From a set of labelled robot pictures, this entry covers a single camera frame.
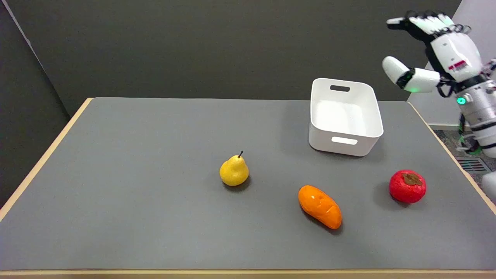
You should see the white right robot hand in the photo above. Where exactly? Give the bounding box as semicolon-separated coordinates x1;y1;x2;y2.
382;10;489;94

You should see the floor vent grille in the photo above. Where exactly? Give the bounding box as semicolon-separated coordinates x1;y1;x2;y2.
456;157;491;172

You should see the orange sweet potato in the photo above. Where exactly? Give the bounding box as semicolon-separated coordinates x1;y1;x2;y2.
298;185;343;230

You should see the grey table mat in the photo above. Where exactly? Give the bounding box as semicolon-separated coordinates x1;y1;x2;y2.
0;97;496;270

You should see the white plastic bin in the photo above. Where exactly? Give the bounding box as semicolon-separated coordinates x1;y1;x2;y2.
308;78;384;157

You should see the yellow pear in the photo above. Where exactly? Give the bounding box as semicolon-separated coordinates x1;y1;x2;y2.
219;151;250;187

